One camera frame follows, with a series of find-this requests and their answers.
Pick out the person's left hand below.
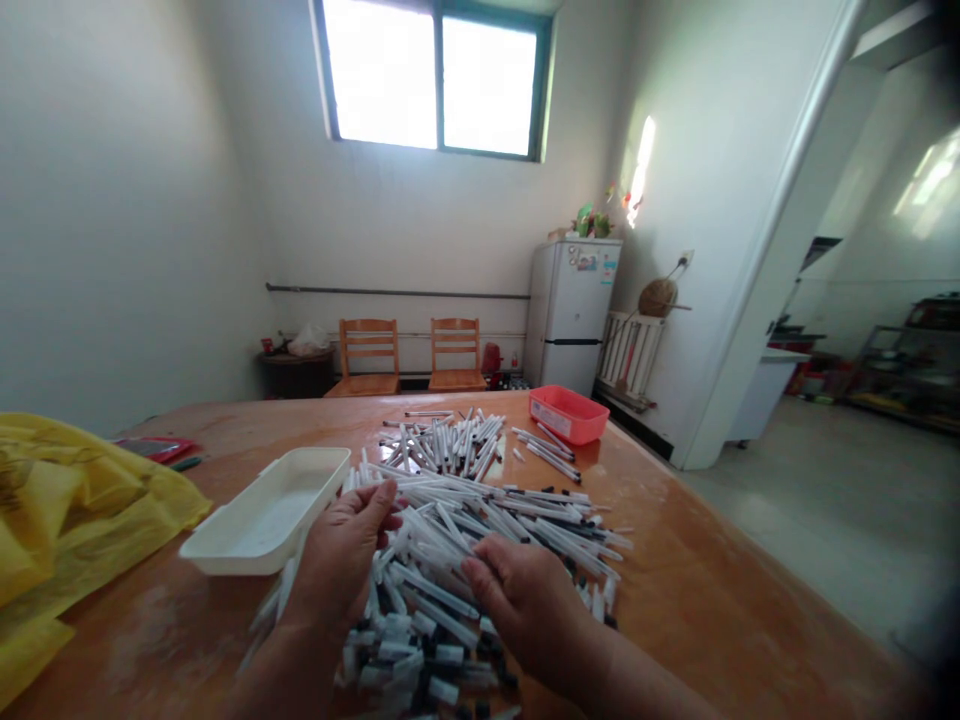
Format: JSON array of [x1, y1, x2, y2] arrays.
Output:
[[298, 477, 412, 625]]

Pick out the person's right hand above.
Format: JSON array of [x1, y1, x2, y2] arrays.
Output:
[[460, 535, 601, 680]]

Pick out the pile of white pens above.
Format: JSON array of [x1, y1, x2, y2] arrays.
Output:
[[238, 407, 637, 720]]

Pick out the white plastic tray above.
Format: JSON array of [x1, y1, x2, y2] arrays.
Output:
[[178, 446, 354, 577]]

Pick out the wooden chair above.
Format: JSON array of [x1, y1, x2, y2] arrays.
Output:
[[323, 317, 403, 399], [428, 317, 489, 394]]

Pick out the dark round side table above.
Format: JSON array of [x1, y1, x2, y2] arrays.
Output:
[[259, 346, 337, 403]]

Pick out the red plastic box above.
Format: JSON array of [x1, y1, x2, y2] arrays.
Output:
[[528, 384, 611, 446]]

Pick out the white radiator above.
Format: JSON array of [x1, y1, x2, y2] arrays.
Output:
[[596, 309, 669, 406]]

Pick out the white refrigerator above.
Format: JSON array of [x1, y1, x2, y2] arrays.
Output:
[[522, 237, 625, 400]]

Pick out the yellow plastic bag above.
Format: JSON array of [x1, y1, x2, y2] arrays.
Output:
[[0, 411, 214, 712]]

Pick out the straw hat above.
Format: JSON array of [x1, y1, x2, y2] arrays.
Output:
[[638, 278, 693, 319]]

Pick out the white cabinet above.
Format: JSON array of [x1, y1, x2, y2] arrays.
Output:
[[725, 346, 815, 450]]

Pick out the window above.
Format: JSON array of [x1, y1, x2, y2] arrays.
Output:
[[308, 0, 558, 164]]

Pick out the metal shelf rack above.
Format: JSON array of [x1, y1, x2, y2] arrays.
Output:
[[847, 298, 960, 433]]

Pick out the grey wall pipe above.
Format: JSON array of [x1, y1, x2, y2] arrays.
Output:
[[265, 281, 532, 301]]

